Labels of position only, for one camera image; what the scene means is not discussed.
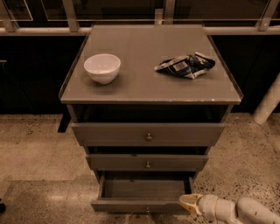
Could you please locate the grey bottom drawer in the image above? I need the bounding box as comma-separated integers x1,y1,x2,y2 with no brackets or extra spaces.
91,171,195,213

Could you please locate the grey drawer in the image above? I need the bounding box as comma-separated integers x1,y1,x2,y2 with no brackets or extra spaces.
72,122,225,147
91,171,195,213
86,154,208,172

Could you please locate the grey middle drawer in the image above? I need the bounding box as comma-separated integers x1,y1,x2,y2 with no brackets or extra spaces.
86,154,208,172

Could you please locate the grey top drawer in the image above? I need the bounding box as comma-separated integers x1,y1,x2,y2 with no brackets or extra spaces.
72,122,225,147

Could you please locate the grey wooden drawer cabinet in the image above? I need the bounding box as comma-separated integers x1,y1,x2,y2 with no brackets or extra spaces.
58,24,244,182

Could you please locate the crumpled dark snack bag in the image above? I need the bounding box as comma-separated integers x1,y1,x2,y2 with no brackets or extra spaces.
154,52,215,80

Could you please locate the white ceramic bowl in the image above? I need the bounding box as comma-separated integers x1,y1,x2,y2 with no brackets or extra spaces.
84,53,121,84

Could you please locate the black object at floor edge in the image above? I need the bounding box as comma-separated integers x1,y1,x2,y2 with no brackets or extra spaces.
0,198,6,214

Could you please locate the white cylindrical post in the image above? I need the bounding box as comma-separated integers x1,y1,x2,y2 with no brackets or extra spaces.
252,73,280,124

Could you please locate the metal window railing frame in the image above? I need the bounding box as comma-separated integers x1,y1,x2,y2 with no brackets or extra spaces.
0,0,280,35

